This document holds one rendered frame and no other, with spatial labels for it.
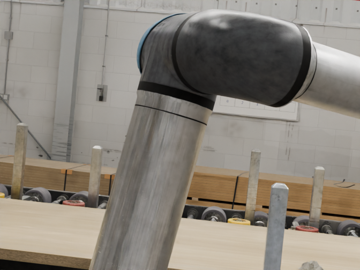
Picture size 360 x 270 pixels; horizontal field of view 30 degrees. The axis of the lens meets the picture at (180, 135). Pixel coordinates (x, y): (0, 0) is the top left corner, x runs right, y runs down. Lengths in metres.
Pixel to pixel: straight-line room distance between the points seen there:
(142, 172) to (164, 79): 0.13
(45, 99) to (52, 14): 1.14
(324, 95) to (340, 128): 7.70
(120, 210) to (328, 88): 0.33
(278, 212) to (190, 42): 0.64
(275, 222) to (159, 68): 0.59
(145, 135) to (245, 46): 0.20
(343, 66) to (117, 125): 8.01
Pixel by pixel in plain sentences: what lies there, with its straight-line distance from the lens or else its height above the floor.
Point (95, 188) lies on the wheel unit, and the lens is 2.58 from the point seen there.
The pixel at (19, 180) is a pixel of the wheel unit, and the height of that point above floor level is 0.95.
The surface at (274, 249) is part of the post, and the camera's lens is 1.45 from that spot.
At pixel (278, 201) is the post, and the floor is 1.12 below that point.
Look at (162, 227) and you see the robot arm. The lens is 0.95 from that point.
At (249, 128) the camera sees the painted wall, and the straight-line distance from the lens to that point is 8.61.
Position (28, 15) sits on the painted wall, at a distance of 9.35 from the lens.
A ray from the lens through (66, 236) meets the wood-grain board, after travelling 1.93.
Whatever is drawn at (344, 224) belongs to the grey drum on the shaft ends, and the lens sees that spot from 3.02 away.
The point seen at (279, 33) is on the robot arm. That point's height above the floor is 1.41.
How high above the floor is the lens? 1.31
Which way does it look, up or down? 3 degrees down
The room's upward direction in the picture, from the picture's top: 6 degrees clockwise
